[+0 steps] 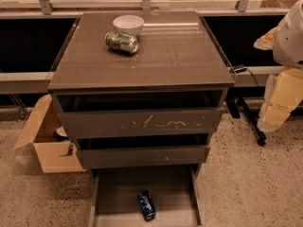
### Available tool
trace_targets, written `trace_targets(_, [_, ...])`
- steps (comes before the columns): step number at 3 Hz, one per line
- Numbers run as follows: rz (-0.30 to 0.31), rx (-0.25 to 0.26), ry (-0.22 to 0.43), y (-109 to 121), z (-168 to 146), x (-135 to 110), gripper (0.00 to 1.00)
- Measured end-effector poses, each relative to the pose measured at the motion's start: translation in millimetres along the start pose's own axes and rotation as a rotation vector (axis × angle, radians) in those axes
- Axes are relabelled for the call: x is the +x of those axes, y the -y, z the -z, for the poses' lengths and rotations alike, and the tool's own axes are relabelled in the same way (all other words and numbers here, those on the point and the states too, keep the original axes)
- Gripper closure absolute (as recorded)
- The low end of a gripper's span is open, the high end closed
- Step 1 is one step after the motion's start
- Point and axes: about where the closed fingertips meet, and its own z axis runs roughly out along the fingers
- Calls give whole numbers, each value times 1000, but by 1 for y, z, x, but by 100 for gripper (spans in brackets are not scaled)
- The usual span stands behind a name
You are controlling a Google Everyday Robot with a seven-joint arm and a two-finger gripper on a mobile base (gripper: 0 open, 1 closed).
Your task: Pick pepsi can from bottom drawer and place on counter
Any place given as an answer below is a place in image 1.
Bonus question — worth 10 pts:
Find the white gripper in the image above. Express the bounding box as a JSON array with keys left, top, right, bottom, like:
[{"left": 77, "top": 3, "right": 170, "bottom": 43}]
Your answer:
[{"left": 254, "top": 0, "right": 303, "bottom": 132}]

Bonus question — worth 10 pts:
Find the blue pepsi can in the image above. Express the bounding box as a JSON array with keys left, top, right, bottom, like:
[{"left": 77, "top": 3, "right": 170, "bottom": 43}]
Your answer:
[{"left": 138, "top": 191, "right": 155, "bottom": 221}]

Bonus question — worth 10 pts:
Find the grey middle drawer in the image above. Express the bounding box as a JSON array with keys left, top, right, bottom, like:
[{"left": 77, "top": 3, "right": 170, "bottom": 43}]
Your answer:
[{"left": 77, "top": 133, "right": 211, "bottom": 169}]

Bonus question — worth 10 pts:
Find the grey drawer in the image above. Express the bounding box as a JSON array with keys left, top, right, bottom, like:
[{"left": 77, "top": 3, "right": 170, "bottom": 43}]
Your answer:
[
  {"left": 54, "top": 90, "right": 225, "bottom": 139},
  {"left": 88, "top": 166, "right": 203, "bottom": 227},
  {"left": 77, "top": 133, "right": 211, "bottom": 169}
]

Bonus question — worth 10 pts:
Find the grey drawer cabinet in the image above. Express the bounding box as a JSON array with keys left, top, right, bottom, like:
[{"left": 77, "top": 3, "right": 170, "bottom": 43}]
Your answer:
[{"left": 46, "top": 10, "right": 236, "bottom": 175}]

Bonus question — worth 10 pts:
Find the grey bottom drawer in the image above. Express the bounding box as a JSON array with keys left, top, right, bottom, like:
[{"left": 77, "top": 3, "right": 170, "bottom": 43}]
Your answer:
[{"left": 88, "top": 166, "right": 203, "bottom": 227}]

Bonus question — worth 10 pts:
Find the green soda can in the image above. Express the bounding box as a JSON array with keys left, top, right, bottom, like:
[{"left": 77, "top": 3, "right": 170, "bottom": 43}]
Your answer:
[{"left": 105, "top": 31, "right": 138, "bottom": 54}]

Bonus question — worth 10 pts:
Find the grey top drawer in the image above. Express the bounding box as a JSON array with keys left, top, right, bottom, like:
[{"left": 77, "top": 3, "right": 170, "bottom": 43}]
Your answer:
[{"left": 54, "top": 90, "right": 225, "bottom": 139}]

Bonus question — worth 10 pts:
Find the black wheeled stand leg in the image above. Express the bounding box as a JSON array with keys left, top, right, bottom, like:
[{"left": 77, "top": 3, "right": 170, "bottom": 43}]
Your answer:
[{"left": 225, "top": 96, "right": 266, "bottom": 147}]

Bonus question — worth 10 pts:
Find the white bowl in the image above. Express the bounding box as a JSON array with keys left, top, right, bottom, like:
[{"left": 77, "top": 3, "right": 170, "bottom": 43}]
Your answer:
[{"left": 113, "top": 15, "right": 144, "bottom": 36}]

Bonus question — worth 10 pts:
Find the open cardboard box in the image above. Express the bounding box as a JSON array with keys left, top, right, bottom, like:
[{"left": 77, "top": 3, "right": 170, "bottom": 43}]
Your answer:
[{"left": 14, "top": 95, "right": 85, "bottom": 173}]

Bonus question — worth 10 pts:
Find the black cable with plug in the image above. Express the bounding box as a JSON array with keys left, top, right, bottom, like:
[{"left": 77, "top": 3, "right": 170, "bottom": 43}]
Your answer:
[{"left": 230, "top": 63, "right": 260, "bottom": 88}]

